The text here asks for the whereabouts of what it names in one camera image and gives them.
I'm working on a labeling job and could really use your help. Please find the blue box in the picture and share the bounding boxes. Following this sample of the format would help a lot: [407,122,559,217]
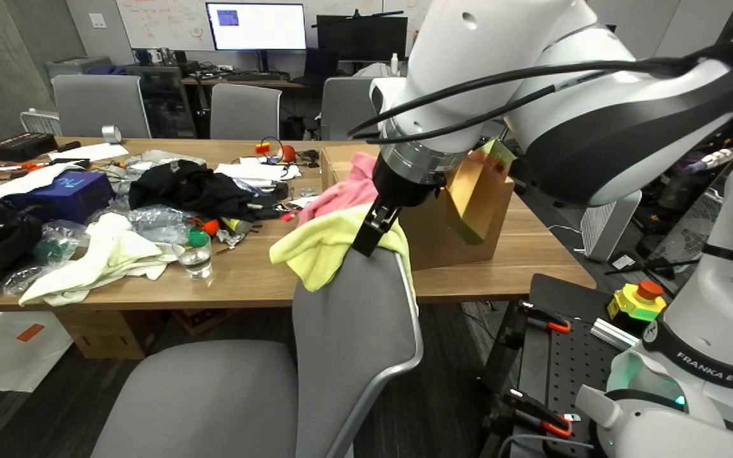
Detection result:
[0,169,116,227]

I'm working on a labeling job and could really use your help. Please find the lit computer monitor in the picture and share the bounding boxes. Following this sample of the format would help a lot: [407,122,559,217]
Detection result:
[204,0,310,54]

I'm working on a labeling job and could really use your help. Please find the cream cloth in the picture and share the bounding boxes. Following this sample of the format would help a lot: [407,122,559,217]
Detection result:
[16,211,170,310]

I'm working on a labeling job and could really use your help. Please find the black perforated mounting board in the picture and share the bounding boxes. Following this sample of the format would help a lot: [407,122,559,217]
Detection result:
[475,269,642,458]

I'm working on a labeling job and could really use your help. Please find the yellow cloth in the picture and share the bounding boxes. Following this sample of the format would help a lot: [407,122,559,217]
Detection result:
[268,201,417,296]

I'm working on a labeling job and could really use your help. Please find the whiteboard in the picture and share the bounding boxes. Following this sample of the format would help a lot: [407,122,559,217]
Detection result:
[115,0,214,52]

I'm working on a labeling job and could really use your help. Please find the white papers pile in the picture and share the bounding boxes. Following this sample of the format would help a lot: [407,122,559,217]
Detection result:
[211,156,302,192]

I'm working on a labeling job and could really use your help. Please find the white upright appliance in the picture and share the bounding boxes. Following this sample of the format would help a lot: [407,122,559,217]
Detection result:
[577,185,647,266]

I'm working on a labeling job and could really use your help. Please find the white sheet with orange label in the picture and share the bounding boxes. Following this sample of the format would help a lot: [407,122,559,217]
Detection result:
[0,305,76,398]

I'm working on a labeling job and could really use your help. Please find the clear plastic bag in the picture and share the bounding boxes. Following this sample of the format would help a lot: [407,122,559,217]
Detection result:
[122,201,217,283]

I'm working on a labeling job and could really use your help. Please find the yellow emergency stop button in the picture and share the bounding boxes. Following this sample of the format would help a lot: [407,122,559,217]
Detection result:
[605,277,671,338]

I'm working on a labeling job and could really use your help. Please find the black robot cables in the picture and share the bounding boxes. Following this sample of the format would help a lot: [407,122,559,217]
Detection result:
[346,37,733,147]

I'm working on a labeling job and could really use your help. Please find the dark computer monitor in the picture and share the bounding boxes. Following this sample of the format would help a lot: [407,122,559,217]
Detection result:
[312,11,409,63]

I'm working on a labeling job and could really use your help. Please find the orange black bar clamp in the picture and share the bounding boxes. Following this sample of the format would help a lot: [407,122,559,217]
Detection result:
[514,299,576,338]
[501,385,582,442]

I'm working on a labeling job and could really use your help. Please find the black flat case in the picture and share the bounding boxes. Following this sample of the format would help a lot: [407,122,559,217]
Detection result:
[0,131,62,165]

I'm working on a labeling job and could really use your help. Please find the white paper sheets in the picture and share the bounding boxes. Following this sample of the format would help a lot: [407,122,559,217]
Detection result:
[46,140,133,165]

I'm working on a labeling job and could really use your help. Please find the small cardboard box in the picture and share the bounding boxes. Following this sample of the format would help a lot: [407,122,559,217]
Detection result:
[49,302,148,363]

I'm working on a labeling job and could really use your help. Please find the brown cardboard box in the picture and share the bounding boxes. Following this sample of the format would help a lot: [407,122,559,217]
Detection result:
[396,169,520,274]

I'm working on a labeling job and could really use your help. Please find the black clothes pile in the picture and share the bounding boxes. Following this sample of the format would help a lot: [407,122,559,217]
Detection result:
[128,157,291,225]

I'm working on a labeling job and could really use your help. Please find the grey fabric chair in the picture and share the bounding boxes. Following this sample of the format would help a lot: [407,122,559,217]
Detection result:
[206,81,284,142]
[49,72,153,140]
[319,75,384,142]

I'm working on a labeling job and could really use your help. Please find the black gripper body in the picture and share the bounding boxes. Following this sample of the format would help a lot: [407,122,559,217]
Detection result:
[371,137,458,211]

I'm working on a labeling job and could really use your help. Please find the grey chair with silver frame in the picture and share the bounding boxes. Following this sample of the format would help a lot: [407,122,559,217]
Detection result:
[90,241,428,458]

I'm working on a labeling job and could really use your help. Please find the pink cloth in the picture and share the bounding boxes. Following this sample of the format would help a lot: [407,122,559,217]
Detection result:
[284,150,384,230]

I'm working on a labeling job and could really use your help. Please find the green ball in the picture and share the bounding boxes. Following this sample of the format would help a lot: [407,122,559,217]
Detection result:
[184,227,214,253]

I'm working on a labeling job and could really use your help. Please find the white paper sheet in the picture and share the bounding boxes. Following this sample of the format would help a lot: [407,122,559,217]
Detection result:
[0,160,81,204]

